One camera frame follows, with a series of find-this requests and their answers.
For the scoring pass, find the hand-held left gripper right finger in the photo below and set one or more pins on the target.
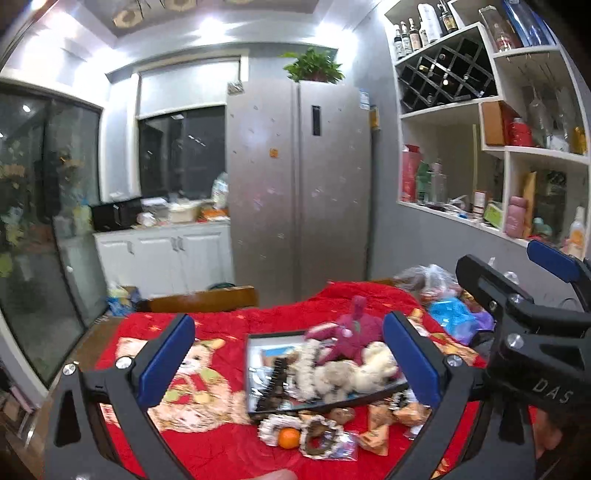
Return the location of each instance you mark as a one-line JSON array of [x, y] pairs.
[[413, 364]]

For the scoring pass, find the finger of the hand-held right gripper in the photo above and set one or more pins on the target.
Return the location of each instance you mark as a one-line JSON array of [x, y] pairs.
[[485, 281], [551, 258]]

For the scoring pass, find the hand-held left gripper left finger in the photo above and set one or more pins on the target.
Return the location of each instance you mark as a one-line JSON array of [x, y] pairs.
[[168, 364]]

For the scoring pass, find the pink plush toy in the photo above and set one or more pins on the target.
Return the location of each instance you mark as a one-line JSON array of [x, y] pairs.
[[351, 337]]

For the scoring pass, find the black tray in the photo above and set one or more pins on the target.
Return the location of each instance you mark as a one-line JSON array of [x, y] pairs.
[[268, 344]]

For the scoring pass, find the person's right hand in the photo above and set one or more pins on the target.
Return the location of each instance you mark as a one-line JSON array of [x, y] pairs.
[[551, 431]]

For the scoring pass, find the person's left hand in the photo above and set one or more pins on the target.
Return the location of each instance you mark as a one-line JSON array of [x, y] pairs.
[[272, 475]]

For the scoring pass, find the teal ceramic figurine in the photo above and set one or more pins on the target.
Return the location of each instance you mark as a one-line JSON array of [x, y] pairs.
[[543, 227]]

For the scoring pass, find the white bottle orange label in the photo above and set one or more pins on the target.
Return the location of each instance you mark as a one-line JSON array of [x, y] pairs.
[[576, 235]]

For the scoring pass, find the cream plush toy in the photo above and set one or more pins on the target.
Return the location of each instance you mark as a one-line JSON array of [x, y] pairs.
[[376, 364]]

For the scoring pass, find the purple cloth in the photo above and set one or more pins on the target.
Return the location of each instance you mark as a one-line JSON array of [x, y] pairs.
[[482, 323]]

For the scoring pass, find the blue plastic bag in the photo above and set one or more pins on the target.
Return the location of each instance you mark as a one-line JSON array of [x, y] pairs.
[[452, 318]]

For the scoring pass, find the pink bottle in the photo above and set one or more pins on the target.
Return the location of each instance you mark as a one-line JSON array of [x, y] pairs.
[[516, 219]]

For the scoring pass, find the brown snack packet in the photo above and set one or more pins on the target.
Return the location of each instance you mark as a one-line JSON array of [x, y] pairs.
[[375, 441], [379, 415], [413, 417]]

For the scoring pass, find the clear plastic bag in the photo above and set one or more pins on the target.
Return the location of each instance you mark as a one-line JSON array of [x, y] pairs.
[[429, 281]]

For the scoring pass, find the green card box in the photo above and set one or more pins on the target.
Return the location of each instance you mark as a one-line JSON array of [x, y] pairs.
[[494, 214]]

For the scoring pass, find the beige plush bear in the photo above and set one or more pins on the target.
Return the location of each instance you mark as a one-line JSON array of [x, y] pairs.
[[334, 378]]

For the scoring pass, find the red printed blanket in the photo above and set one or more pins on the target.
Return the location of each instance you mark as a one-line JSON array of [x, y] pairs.
[[217, 443]]

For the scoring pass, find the clear glass bottle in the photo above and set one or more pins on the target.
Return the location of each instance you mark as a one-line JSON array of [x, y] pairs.
[[440, 184]]

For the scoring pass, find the white kitchen cabinet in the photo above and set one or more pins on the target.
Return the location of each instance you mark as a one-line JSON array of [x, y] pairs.
[[157, 258]]

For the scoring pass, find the dark brown crocheted piece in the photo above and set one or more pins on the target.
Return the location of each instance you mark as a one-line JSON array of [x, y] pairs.
[[274, 378]]

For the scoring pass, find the white crocheted garland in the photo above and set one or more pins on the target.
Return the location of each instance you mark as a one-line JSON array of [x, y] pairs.
[[304, 369]]

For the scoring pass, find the white crocheted piece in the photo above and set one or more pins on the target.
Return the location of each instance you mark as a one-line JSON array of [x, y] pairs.
[[272, 424]]

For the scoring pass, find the red gift box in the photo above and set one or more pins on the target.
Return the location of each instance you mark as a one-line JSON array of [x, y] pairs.
[[410, 180]]

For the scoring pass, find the red canister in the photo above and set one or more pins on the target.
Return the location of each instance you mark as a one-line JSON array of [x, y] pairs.
[[519, 134]]

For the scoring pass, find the orange tangerine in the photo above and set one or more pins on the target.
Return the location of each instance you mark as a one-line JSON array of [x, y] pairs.
[[289, 438]]

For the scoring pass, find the orange brown box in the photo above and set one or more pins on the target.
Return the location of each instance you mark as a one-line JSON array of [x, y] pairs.
[[494, 124]]

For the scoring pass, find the black microwave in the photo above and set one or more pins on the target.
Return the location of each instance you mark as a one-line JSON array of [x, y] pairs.
[[115, 214]]

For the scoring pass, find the glass sliding door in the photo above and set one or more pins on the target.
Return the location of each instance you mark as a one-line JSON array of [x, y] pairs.
[[37, 230]]

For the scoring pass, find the silver refrigerator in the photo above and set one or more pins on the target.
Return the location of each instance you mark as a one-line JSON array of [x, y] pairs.
[[277, 207]]

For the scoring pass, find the yellow hanging holder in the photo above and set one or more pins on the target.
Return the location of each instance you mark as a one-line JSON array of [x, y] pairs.
[[374, 117]]

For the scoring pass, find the dark window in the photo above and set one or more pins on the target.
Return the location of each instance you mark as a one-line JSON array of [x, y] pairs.
[[184, 152]]

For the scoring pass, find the black wine rack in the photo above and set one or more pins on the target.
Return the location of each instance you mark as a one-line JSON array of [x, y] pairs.
[[443, 69]]

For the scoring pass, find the row of liquor bottles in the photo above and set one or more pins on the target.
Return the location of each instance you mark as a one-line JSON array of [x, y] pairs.
[[431, 23]]

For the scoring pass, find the potted green plant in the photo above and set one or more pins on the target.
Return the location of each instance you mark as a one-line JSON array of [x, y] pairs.
[[314, 67]]

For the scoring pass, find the white roller blind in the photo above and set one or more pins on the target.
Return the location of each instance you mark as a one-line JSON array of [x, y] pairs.
[[189, 87]]

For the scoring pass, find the geometric ceiling lamp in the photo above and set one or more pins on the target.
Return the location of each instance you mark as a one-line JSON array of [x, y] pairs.
[[129, 16]]

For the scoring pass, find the white wall shelf unit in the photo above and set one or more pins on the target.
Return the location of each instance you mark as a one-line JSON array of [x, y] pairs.
[[531, 152]]

